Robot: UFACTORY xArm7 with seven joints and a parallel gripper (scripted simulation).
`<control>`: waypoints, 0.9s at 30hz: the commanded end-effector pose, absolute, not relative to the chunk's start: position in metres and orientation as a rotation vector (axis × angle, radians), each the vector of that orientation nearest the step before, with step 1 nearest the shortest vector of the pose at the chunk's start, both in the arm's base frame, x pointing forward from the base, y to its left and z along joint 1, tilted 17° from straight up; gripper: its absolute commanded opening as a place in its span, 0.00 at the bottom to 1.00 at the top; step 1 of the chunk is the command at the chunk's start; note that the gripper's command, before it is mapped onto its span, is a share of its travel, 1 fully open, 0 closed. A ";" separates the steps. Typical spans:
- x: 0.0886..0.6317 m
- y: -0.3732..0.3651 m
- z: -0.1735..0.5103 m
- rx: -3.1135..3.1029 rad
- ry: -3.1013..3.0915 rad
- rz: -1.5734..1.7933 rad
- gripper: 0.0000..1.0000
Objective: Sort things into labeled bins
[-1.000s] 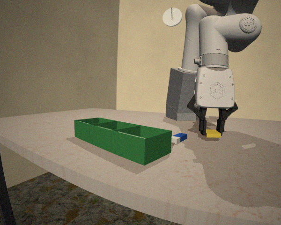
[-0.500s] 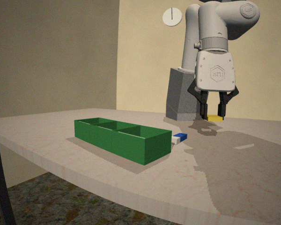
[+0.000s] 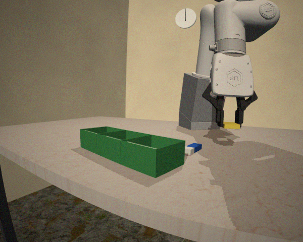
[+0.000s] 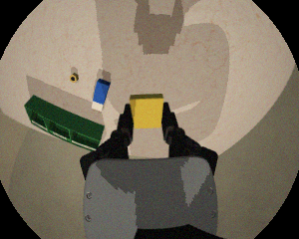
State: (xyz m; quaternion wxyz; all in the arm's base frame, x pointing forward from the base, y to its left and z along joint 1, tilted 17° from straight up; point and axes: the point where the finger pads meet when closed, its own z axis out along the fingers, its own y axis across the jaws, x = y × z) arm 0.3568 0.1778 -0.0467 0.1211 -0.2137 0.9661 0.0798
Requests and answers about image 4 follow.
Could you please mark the yellow block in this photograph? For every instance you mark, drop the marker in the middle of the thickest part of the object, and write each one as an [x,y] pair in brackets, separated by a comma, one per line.
[146,110]

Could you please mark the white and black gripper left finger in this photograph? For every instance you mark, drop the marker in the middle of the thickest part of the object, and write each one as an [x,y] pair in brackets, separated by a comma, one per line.
[116,145]

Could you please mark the green divided tray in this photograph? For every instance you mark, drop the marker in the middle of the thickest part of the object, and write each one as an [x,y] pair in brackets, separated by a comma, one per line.
[64,125]

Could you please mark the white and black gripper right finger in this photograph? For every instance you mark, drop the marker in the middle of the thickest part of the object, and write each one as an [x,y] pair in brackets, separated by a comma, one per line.
[181,144]

